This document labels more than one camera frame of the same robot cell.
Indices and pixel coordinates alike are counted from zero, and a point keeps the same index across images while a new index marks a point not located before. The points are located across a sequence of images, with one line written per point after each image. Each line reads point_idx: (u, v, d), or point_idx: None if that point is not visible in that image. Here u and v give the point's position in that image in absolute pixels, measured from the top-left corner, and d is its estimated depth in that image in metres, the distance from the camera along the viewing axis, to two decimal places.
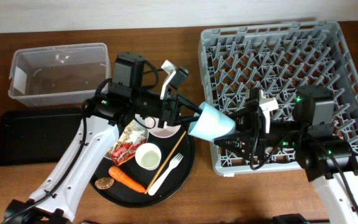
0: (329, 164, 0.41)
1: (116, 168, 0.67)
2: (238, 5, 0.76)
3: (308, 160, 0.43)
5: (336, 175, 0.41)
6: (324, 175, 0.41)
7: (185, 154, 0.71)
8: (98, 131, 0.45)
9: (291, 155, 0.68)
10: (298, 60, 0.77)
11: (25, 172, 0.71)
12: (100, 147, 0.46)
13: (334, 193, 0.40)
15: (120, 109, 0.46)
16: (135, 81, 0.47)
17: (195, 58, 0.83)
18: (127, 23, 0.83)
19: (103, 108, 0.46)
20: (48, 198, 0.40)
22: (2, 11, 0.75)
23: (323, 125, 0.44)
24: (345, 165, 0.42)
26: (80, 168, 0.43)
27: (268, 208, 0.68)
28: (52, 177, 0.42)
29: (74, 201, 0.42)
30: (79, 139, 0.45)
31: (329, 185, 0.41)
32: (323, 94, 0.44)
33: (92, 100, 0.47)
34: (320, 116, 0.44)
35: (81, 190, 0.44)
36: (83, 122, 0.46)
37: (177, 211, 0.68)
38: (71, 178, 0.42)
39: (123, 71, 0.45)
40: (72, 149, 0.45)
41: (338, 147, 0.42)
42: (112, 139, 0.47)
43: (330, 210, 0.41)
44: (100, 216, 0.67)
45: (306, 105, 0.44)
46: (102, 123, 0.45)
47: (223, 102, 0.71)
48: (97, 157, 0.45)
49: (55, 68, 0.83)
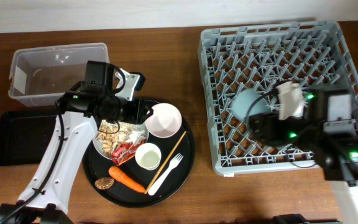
0: (351, 168, 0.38)
1: (116, 168, 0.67)
2: (238, 5, 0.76)
3: (329, 160, 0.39)
5: None
6: (347, 182, 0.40)
7: (186, 154, 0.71)
8: (76, 124, 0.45)
9: (291, 155, 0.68)
10: (298, 60, 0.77)
11: (25, 172, 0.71)
12: (81, 140, 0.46)
13: (352, 197, 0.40)
15: (93, 101, 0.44)
16: (107, 80, 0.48)
17: (195, 58, 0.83)
18: (127, 23, 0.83)
19: (75, 102, 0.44)
20: (38, 196, 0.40)
22: (2, 11, 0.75)
23: (340, 121, 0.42)
24: None
26: (64, 162, 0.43)
27: (268, 208, 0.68)
28: (38, 175, 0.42)
29: (64, 195, 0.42)
30: (58, 134, 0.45)
31: (350, 191, 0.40)
32: (340, 91, 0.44)
33: (64, 97, 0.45)
34: (337, 112, 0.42)
35: (69, 184, 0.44)
36: (58, 119, 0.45)
37: (177, 211, 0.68)
38: (58, 172, 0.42)
39: (97, 73, 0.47)
40: (52, 145, 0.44)
41: None
42: (91, 131, 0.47)
43: (346, 212, 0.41)
44: (100, 216, 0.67)
45: (319, 99, 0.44)
46: (76, 118, 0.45)
47: (223, 102, 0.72)
48: (79, 150, 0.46)
49: (55, 68, 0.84)
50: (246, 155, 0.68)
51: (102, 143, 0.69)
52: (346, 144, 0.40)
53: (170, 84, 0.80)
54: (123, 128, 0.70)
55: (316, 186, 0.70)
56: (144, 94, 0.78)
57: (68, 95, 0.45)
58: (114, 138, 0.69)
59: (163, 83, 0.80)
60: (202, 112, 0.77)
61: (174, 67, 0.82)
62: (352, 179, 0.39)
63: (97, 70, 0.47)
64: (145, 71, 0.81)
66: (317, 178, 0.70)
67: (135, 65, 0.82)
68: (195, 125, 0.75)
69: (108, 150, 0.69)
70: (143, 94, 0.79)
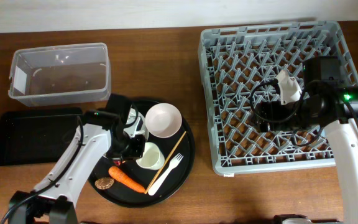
0: (347, 111, 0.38)
1: (115, 168, 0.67)
2: (238, 5, 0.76)
3: (324, 104, 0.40)
5: (351, 121, 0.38)
6: (339, 120, 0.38)
7: (186, 154, 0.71)
8: (95, 134, 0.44)
9: (291, 155, 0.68)
10: (298, 60, 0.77)
11: (25, 172, 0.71)
12: (97, 149, 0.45)
13: (347, 138, 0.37)
15: (112, 119, 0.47)
16: (125, 111, 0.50)
17: (195, 58, 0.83)
18: (126, 23, 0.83)
19: (94, 120, 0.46)
20: (51, 187, 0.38)
22: (2, 11, 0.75)
23: (333, 81, 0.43)
24: (347, 116, 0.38)
26: (81, 162, 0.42)
27: (268, 208, 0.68)
28: (54, 170, 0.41)
29: (75, 193, 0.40)
30: (77, 140, 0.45)
31: (344, 129, 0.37)
32: (332, 61, 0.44)
33: (86, 114, 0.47)
34: (328, 71, 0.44)
35: (81, 186, 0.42)
36: (80, 127, 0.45)
37: (178, 211, 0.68)
38: (73, 170, 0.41)
39: (117, 103, 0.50)
40: (70, 148, 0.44)
41: (357, 93, 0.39)
42: (106, 145, 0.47)
43: (344, 182, 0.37)
44: (100, 216, 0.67)
45: (312, 64, 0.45)
46: (97, 128, 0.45)
47: (223, 102, 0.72)
48: (95, 158, 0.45)
49: (55, 68, 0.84)
50: (246, 155, 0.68)
51: None
52: (341, 90, 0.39)
53: (170, 84, 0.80)
54: None
55: (316, 186, 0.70)
56: (144, 94, 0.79)
57: (89, 113, 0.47)
58: None
59: (163, 83, 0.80)
60: (202, 112, 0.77)
61: (174, 67, 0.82)
62: (343, 116, 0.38)
63: (119, 101, 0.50)
64: (145, 71, 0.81)
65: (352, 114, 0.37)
66: (317, 178, 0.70)
67: (135, 66, 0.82)
68: (194, 125, 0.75)
69: None
70: (143, 94, 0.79)
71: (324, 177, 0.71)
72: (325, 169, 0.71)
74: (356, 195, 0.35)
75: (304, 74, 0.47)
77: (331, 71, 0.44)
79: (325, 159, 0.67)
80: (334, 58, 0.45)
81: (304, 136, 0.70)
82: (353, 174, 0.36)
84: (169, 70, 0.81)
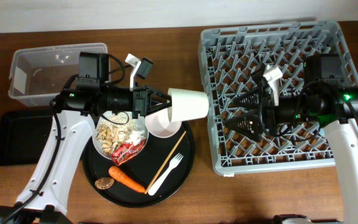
0: (347, 110, 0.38)
1: (116, 168, 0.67)
2: (238, 5, 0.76)
3: (323, 104, 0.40)
5: (352, 121, 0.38)
6: (339, 120, 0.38)
7: (185, 154, 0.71)
8: (73, 124, 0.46)
9: (291, 155, 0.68)
10: (298, 60, 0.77)
11: (26, 172, 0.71)
12: (76, 142, 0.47)
13: (347, 138, 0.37)
15: (89, 99, 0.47)
16: (102, 71, 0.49)
17: (195, 57, 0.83)
18: (126, 23, 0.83)
19: (71, 102, 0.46)
20: (36, 197, 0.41)
22: (2, 11, 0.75)
23: (334, 79, 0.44)
24: (347, 116, 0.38)
26: (61, 162, 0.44)
27: (268, 208, 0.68)
28: (35, 176, 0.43)
29: (63, 195, 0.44)
30: (54, 134, 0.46)
31: (344, 129, 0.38)
32: (333, 58, 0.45)
33: (59, 96, 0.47)
34: (329, 70, 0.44)
35: (66, 185, 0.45)
36: (55, 118, 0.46)
37: (178, 211, 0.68)
38: (55, 172, 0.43)
39: (89, 64, 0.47)
40: (50, 144, 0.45)
41: (357, 93, 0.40)
42: (88, 130, 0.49)
43: (344, 182, 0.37)
44: (100, 216, 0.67)
45: (312, 61, 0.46)
46: (74, 116, 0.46)
47: (223, 102, 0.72)
48: (76, 150, 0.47)
49: (55, 68, 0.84)
50: (246, 155, 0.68)
51: (102, 143, 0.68)
52: (342, 89, 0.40)
53: (169, 84, 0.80)
54: (123, 128, 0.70)
55: (316, 186, 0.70)
56: None
57: (64, 94, 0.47)
58: (114, 138, 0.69)
59: (163, 83, 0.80)
60: None
61: (174, 67, 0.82)
62: (344, 116, 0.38)
63: (92, 61, 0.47)
64: None
65: (353, 113, 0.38)
66: (317, 178, 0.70)
67: None
68: (195, 125, 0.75)
69: (108, 150, 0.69)
70: None
71: (324, 177, 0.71)
72: (325, 169, 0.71)
74: (356, 196, 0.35)
75: (304, 71, 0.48)
77: (331, 69, 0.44)
79: (325, 159, 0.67)
80: (335, 56, 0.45)
81: (304, 136, 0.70)
82: (353, 173, 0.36)
84: (169, 70, 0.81)
